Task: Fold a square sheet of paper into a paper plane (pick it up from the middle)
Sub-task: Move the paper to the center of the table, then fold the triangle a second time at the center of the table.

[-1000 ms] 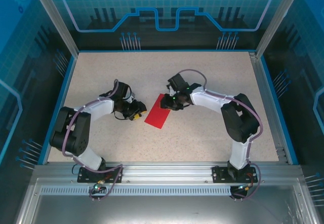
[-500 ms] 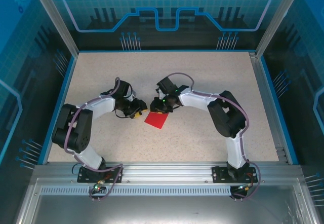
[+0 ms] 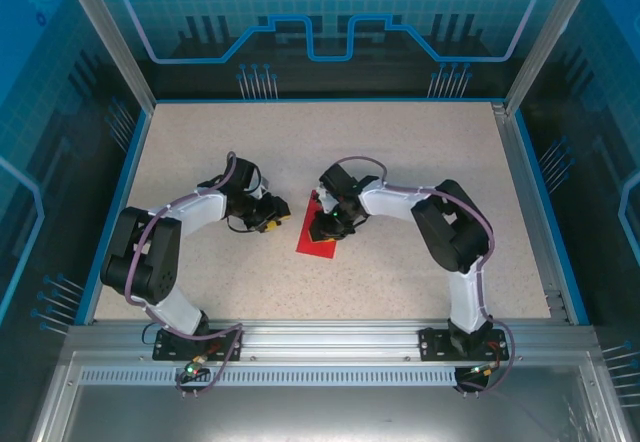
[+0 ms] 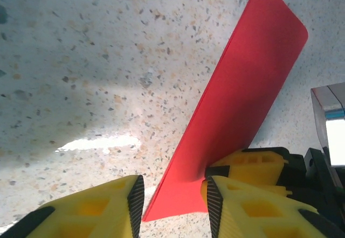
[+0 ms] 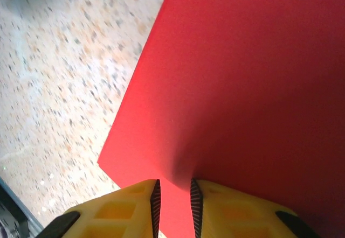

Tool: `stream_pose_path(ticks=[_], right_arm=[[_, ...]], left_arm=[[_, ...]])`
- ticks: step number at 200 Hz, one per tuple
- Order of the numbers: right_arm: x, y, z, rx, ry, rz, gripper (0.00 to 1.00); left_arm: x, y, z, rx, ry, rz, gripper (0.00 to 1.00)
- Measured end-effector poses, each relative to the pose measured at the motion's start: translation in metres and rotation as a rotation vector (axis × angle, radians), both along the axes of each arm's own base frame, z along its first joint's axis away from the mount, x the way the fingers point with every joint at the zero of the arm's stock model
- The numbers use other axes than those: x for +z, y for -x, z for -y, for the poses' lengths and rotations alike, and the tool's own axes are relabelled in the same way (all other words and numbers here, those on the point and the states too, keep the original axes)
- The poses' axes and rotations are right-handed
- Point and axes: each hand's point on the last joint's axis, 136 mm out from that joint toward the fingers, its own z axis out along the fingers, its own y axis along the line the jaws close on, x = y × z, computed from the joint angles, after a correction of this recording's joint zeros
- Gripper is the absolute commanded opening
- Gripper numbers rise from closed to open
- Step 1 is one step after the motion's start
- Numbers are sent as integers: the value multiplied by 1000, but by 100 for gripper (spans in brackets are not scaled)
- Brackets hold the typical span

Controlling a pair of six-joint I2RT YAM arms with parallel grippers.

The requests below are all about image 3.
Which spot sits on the red cloth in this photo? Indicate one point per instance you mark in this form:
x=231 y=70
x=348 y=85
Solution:
x=312 y=247

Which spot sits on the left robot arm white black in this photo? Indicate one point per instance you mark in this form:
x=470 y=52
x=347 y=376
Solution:
x=150 y=257

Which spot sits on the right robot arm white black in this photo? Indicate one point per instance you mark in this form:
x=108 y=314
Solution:
x=450 y=237

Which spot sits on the blue table edge strip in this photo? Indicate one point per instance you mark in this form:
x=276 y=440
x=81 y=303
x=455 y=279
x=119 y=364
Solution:
x=118 y=212
x=549 y=212

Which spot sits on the grey metal front panel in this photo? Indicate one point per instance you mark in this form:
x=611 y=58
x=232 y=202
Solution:
x=320 y=417

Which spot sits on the aluminium front rail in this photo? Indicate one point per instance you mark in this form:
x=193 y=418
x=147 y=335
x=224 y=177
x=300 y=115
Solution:
x=330 y=339

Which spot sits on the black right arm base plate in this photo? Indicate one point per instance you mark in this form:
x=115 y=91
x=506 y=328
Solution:
x=435 y=344

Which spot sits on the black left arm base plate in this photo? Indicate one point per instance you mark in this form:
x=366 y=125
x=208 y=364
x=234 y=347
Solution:
x=175 y=349

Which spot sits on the aluminium side rail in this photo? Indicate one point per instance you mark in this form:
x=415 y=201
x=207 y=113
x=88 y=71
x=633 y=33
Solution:
x=531 y=212

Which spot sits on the aluminium frame post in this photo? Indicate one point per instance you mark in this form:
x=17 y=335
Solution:
x=545 y=37
x=111 y=37

